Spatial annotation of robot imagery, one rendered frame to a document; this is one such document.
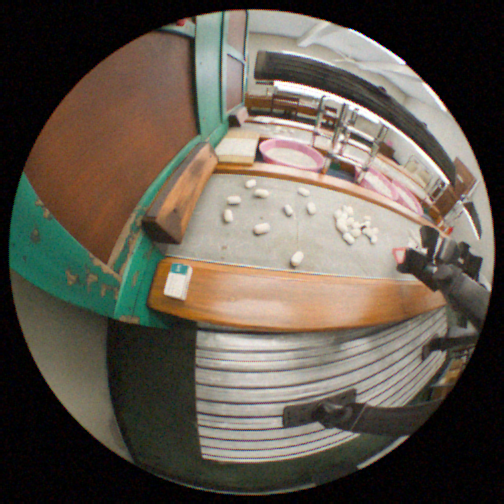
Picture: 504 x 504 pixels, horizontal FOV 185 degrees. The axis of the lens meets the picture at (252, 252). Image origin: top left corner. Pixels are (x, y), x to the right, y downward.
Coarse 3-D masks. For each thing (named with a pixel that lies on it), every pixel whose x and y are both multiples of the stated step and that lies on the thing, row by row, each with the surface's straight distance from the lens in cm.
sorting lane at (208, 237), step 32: (224, 192) 45; (288, 192) 47; (320, 192) 53; (192, 224) 39; (224, 224) 37; (256, 224) 37; (288, 224) 39; (320, 224) 42; (384, 224) 62; (416, 224) 93; (192, 256) 34; (224, 256) 33; (256, 256) 33; (288, 256) 34; (320, 256) 37; (352, 256) 42; (384, 256) 52
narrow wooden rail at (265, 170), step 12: (216, 168) 52; (228, 168) 51; (240, 168) 51; (252, 168) 51; (264, 168) 51; (276, 168) 52; (288, 168) 54; (288, 180) 52; (300, 180) 52; (312, 180) 53; (324, 180) 55; (336, 180) 59; (348, 192) 59; (360, 192) 62; (372, 192) 69; (384, 204) 70; (396, 204) 79; (408, 216) 84; (420, 216) 101
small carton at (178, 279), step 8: (176, 264) 29; (184, 264) 29; (176, 272) 29; (184, 272) 28; (168, 280) 29; (176, 280) 28; (184, 280) 27; (168, 288) 28; (176, 288) 28; (184, 288) 28; (168, 296) 30; (176, 296) 27; (184, 296) 28
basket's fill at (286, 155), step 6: (270, 150) 74; (276, 150) 73; (282, 150) 74; (288, 150) 77; (270, 156) 68; (276, 156) 67; (282, 156) 68; (288, 156) 69; (294, 156) 71; (300, 156) 74; (306, 156) 75; (288, 162) 64; (294, 162) 67; (300, 162) 67; (306, 162) 70; (312, 162) 72
